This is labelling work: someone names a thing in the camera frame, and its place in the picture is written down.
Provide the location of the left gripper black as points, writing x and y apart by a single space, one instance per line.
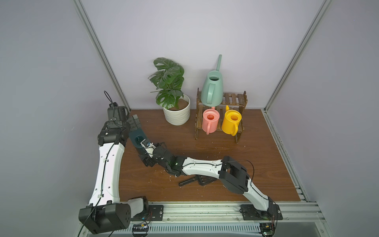
130 126

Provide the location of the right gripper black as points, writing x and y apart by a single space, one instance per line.
149 158

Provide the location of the dark green watering can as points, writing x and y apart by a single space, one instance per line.
137 137

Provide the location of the pink watering can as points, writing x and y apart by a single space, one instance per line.
210 120

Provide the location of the sage green watering can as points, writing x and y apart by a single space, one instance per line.
213 88

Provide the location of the yellow watering can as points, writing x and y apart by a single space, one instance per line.
231 121

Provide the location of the brown wooden slatted shelf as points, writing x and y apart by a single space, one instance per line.
233 100

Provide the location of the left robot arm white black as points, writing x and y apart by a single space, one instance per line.
105 212

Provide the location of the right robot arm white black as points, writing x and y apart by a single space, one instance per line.
230 172

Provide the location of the white ribbed plant pot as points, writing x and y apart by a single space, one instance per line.
179 117

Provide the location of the black plastic sifting scoop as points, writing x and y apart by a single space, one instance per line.
200 179

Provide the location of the green monstera plant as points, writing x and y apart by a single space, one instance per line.
168 80

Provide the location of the left small circuit board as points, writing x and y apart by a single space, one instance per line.
140 230

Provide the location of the small circuit board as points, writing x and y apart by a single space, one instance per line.
140 230
267 229

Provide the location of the left aluminium corner profile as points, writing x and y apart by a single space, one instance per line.
84 17

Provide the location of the aluminium corner profile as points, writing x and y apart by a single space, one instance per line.
298 53
84 17

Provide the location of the right small circuit board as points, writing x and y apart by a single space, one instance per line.
267 229

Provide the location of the right aluminium corner profile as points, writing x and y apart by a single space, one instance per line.
298 53

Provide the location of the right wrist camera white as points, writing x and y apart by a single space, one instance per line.
148 146

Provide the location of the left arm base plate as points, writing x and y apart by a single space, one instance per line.
153 213

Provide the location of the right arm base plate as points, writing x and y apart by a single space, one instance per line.
249 212

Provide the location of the aluminium mounting rail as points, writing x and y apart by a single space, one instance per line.
204 218

